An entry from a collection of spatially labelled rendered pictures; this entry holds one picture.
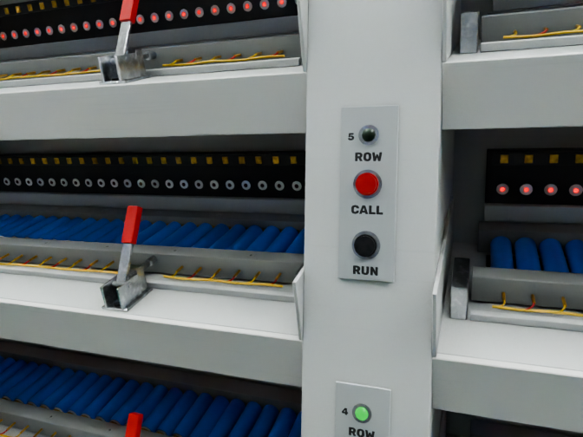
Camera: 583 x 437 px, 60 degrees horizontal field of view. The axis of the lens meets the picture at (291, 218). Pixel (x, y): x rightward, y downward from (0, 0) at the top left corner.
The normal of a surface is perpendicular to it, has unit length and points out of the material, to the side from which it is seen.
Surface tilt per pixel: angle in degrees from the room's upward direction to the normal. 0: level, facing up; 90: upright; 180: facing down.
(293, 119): 109
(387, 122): 90
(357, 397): 90
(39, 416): 19
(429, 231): 90
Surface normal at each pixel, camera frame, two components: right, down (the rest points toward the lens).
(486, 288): -0.33, 0.38
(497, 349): -0.10, -0.93
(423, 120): -0.35, 0.06
